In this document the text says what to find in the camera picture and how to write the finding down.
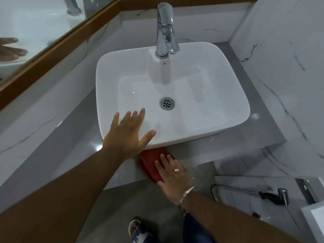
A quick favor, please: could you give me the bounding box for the person's left hand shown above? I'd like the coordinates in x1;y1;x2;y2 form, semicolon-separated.
102;108;157;162

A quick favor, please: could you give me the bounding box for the person's right hand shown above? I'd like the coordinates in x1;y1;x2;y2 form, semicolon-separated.
154;154;195;206

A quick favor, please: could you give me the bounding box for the red cleaning cloth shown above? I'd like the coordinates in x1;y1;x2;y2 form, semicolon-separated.
138;147;177;184

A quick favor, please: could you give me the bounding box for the person's left forearm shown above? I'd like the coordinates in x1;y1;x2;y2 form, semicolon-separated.
0;144;138;243

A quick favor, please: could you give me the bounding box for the person's right forearm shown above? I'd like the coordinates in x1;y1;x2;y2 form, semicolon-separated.
180;190;303;243

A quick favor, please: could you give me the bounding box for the chrome basin drain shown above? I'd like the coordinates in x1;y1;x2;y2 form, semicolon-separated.
159;97;175;111

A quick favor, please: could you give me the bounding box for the white and blue slipper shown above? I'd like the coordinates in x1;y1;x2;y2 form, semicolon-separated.
128;217;153;243

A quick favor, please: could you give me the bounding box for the blue trouser leg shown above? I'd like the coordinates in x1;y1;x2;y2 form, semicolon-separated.
182;212;211;243

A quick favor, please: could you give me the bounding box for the white ceramic wash basin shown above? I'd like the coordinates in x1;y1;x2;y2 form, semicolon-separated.
95;42;251;150

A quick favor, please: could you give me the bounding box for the chrome basin faucet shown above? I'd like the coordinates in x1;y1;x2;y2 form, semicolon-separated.
155;2;181;59

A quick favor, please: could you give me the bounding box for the chrome bidet sprayer head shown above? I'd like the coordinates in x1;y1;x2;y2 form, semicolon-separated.
258;188;290;206

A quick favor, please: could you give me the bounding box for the wooden framed mirror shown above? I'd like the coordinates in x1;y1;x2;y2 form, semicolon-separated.
0;0;259;112

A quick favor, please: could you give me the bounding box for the white toilet tank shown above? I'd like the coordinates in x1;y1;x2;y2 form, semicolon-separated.
301;201;324;243

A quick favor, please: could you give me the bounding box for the silver wrist bracelet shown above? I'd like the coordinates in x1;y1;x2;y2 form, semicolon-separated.
177;186;198;208

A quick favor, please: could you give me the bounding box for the chrome sprayer hose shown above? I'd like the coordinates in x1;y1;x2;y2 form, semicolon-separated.
211;184;262;203

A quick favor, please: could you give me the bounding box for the grey metal wall bracket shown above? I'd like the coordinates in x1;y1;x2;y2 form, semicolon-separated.
295;178;317;206

